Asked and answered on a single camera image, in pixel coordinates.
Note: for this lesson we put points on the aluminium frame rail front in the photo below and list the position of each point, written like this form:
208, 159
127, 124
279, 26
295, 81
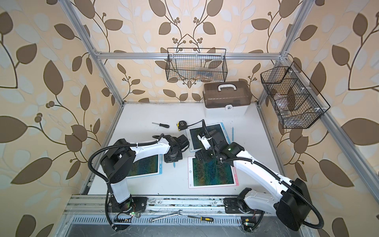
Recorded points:
156, 205

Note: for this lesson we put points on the blue writing tablet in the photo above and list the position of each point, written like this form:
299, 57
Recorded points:
193, 132
149, 166

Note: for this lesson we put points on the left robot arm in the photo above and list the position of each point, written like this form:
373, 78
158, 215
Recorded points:
113, 163

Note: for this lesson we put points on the black wire basket right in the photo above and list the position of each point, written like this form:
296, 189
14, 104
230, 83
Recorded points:
297, 101

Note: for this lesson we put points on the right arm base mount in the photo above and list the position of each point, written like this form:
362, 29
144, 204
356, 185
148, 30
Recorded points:
232, 206

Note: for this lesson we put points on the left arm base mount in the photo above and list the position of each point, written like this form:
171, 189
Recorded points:
133, 204

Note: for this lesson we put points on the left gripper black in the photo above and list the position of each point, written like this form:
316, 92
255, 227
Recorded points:
169, 160

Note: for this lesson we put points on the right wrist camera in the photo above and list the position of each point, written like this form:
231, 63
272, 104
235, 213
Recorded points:
204, 141

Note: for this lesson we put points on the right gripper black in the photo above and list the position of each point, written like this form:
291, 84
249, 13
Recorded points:
206, 157

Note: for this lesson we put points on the pink writing tablet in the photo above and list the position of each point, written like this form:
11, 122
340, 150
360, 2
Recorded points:
211, 174

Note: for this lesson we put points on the brown lid storage box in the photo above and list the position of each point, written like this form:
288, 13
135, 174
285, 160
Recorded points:
226, 99

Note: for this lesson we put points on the yellow black screwdriver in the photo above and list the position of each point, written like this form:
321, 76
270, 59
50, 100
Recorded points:
201, 218

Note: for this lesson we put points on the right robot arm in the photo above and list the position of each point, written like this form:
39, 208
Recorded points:
288, 199

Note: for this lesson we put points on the black handled screwdriver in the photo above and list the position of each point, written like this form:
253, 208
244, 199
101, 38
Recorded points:
161, 125

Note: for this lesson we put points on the black wire basket back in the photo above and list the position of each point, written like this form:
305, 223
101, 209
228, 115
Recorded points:
206, 65

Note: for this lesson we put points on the black yellow tape measure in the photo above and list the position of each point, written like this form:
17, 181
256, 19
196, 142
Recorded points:
183, 125

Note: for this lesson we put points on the silver wrench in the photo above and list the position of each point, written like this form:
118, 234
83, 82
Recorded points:
177, 213

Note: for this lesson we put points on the black wire basket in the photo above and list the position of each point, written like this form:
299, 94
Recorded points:
297, 101
206, 65

